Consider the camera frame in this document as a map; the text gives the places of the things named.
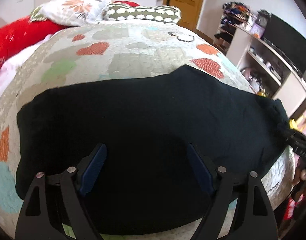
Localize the red long pillow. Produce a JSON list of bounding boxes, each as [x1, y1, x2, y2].
[[0, 16, 67, 69]]

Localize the green white patterned bolster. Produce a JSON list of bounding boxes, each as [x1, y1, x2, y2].
[[103, 3, 182, 24]]

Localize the heart patterned quilt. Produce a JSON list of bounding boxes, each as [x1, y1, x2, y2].
[[0, 20, 287, 239]]

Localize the white pink bed sheet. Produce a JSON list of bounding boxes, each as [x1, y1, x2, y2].
[[0, 34, 53, 98]]

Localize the black pants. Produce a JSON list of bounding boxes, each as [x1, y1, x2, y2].
[[15, 65, 288, 236]]

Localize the shoe rack with clothes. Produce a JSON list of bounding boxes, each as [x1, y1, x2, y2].
[[213, 2, 254, 55]]

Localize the right hand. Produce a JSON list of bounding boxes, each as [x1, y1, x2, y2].
[[292, 165, 306, 186]]

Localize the floral white pillow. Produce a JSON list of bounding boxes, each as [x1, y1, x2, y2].
[[30, 0, 112, 27]]

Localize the black television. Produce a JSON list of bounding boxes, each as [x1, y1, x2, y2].
[[262, 14, 306, 76]]

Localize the white shelf unit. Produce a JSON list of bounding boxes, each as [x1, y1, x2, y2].
[[226, 25, 306, 117]]

